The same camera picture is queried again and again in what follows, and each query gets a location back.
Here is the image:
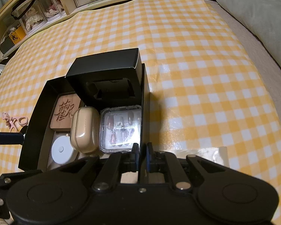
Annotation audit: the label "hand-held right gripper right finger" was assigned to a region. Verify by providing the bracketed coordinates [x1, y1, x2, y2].
[146, 143, 230, 190]

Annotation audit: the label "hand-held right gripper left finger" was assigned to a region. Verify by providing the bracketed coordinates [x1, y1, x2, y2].
[47, 142, 140, 192]

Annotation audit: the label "pink scissors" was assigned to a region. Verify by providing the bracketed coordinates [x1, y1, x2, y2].
[2, 112, 29, 133]

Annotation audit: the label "black cardboard box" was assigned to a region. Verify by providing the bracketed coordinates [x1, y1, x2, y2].
[18, 63, 151, 184]

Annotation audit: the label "clear press-on nail box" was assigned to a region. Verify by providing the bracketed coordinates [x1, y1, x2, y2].
[99, 104, 143, 154]

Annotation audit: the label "white round container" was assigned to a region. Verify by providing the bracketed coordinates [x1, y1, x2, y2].
[50, 132, 79, 164]

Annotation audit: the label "beige earbuds case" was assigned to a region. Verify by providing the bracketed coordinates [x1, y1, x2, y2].
[70, 106, 101, 155]

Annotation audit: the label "carved wooden block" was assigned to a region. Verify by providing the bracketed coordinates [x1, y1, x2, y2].
[50, 93, 85, 133]

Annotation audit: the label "yellow checked cloth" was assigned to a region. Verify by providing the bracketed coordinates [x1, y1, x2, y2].
[0, 0, 281, 185]

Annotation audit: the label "dark storage box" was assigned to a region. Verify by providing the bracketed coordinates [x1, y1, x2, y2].
[0, 36, 14, 54]

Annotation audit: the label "black box lid insert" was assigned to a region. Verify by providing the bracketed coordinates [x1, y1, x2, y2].
[65, 48, 142, 106]

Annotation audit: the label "yellow box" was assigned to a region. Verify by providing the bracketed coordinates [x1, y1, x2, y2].
[8, 26, 26, 44]

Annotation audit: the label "clear doll display case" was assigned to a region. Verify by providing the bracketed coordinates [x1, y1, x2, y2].
[19, 6, 48, 34]
[35, 0, 67, 24]

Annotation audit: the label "black headband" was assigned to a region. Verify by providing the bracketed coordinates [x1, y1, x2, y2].
[11, 0, 38, 19]

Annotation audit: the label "grey pillow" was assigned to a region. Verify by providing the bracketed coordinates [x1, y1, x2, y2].
[214, 0, 281, 80]

